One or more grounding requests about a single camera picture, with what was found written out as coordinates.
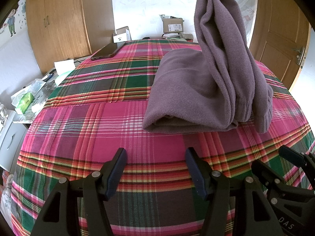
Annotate wooden wardrobe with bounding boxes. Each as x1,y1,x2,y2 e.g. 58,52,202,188
26,0,115,74

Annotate green tissue pack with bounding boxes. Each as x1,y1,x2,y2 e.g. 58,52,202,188
15,92,34,115

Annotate purple fleece garment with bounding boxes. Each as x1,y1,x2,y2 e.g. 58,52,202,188
143,0,273,134

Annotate folding side table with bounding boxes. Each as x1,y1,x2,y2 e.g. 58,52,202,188
11,58,84,124

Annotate cartoon couple wall sticker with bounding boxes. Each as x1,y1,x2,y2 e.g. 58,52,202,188
1,0,27,43

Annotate wooden door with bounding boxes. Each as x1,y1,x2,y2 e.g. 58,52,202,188
249,0,311,89

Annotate pink plaid bed cover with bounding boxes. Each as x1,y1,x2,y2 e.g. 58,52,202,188
11,40,314,235

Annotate black smartphone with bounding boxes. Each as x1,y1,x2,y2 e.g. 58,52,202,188
90,41,126,61

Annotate white drawer cabinet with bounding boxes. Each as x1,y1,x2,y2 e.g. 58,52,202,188
0,110,27,174

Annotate brown cardboard box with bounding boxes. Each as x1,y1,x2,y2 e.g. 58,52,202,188
160,14,184,34

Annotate white small box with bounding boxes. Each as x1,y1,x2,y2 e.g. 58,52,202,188
113,26,131,43

